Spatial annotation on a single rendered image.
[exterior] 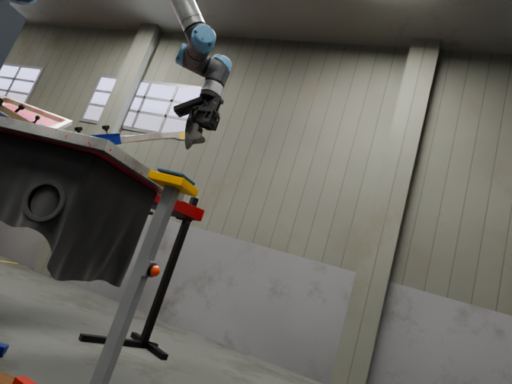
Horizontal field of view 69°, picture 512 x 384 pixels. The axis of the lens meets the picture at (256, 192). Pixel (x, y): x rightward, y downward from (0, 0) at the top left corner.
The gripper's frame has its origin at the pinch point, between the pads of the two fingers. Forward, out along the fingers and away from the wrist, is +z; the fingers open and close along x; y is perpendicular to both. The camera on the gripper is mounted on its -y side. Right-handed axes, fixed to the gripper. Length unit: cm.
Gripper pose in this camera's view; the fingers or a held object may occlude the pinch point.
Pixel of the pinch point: (186, 145)
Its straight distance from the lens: 132.4
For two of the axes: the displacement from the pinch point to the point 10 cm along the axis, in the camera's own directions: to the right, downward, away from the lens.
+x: 2.4, 3.0, 9.2
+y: 9.3, 2.2, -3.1
